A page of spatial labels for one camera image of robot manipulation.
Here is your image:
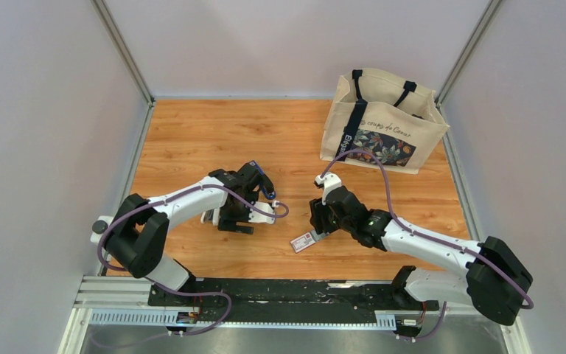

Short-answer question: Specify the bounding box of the blue stapler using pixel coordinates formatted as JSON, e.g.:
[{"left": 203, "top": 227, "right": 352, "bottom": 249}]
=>
[{"left": 249, "top": 160, "right": 277, "bottom": 201}]

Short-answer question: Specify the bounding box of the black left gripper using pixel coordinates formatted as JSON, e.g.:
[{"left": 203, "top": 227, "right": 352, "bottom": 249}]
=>
[{"left": 218, "top": 191, "right": 259, "bottom": 235}]

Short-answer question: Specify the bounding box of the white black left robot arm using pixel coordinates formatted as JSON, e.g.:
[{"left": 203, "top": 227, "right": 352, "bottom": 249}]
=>
[{"left": 91, "top": 161, "right": 277, "bottom": 306}]

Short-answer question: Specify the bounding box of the beige floral tote bag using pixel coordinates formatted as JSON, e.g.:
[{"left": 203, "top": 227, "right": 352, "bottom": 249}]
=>
[{"left": 320, "top": 68, "right": 449, "bottom": 174}]

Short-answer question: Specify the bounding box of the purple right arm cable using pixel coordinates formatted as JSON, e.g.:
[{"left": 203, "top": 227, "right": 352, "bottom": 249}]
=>
[{"left": 319, "top": 149, "right": 535, "bottom": 341}]

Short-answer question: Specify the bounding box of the red white staple box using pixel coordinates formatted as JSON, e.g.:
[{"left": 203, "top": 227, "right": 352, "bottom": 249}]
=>
[{"left": 290, "top": 230, "right": 329, "bottom": 254}]

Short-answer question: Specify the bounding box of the aluminium frame rail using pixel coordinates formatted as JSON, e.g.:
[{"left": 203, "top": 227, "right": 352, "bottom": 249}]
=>
[{"left": 58, "top": 276, "right": 533, "bottom": 354}]

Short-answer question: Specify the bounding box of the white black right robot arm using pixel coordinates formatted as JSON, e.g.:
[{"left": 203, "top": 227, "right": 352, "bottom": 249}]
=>
[{"left": 309, "top": 187, "right": 534, "bottom": 326}]

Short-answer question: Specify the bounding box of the white stapler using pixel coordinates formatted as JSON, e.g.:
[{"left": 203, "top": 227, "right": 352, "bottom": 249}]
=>
[{"left": 200, "top": 208, "right": 220, "bottom": 226}]

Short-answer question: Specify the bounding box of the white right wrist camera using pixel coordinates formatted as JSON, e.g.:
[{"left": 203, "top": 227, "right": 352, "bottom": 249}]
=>
[{"left": 314, "top": 172, "right": 342, "bottom": 205}]

